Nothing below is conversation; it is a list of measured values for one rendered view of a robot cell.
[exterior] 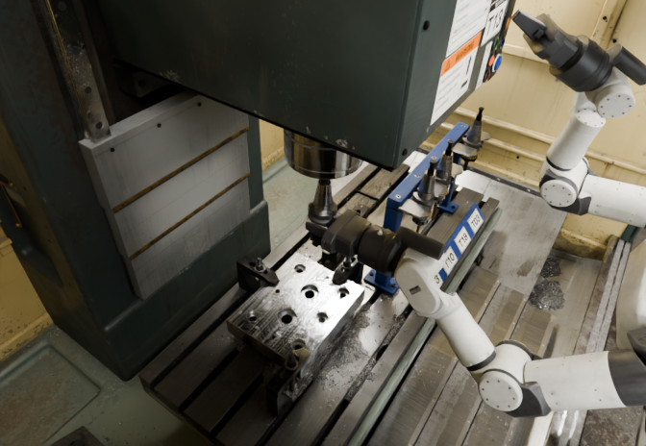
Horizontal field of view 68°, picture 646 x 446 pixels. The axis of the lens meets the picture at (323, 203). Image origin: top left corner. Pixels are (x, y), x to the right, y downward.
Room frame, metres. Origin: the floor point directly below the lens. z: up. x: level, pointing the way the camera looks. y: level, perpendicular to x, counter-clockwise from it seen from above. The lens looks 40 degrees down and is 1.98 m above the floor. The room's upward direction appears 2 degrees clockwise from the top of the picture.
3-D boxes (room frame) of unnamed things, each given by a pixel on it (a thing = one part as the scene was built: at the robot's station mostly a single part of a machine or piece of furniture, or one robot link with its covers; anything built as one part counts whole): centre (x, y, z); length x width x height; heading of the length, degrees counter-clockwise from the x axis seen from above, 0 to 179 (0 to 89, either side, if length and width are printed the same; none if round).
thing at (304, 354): (0.58, 0.06, 0.97); 0.13 x 0.03 x 0.15; 147
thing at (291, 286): (0.78, 0.05, 0.96); 0.29 x 0.23 x 0.05; 147
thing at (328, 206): (0.79, 0.00, 1.35); 0.04 x 0.04 x 0.07
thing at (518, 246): (1.33, -0.36, 0.75); 0.89 x 0.70 x 0.26; 57
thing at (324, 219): (0.79, 0.00, 1.30); 0.06 x 0.06 x 0.03
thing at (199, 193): (1.03, 0.37, 1.16); 0.48 x 0.05 x 0.51; 147
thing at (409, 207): (0.91, -0.23, 1.21); 0.07 x 0.05 x 0.01; 57
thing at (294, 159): (0.79, 0.00, 1.50); 0.16 x 0.16 x 0.12
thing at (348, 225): (0.73, -0.08, 1.27); 0.13 x 0.12 x 0.10; 147
